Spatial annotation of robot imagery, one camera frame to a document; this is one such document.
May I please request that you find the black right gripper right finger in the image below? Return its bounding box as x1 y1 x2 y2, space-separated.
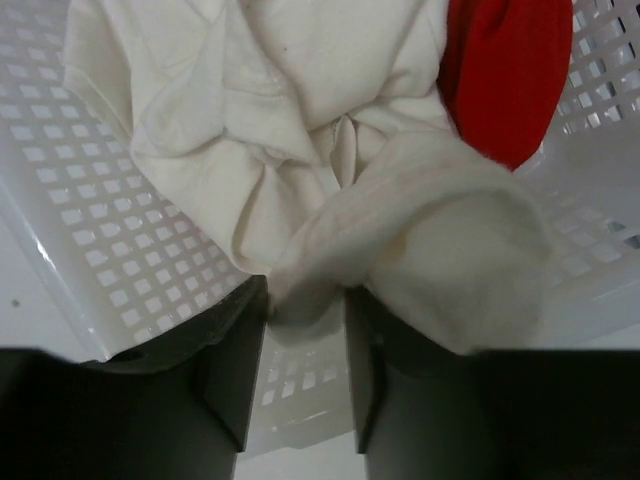
345 288 639 479

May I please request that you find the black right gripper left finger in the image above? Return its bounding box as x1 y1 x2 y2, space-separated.
1 276 268 479

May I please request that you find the white t shirt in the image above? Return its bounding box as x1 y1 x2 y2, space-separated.
63 1 552 354

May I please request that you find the white plastic basket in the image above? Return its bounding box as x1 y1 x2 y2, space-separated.
0 0 640 459

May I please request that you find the red t shirt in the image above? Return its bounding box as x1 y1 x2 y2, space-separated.
437 0 573 171

